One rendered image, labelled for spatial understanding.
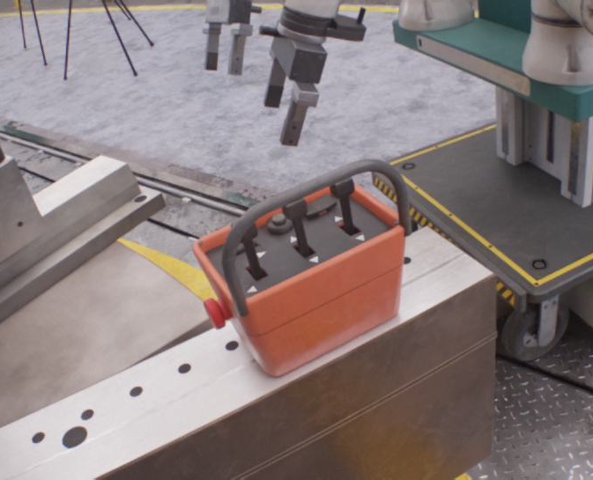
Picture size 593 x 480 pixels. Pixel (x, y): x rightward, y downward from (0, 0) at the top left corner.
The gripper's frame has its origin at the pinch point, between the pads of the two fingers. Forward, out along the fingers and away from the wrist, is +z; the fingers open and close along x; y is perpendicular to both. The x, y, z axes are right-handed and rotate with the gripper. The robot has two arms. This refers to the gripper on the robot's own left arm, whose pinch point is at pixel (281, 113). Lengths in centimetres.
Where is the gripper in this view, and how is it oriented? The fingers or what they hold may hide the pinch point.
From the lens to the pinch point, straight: 99.1
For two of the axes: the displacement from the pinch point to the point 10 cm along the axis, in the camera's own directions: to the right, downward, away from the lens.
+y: -9.4, -0.4, -3.4
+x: 2.4, 6.2, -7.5
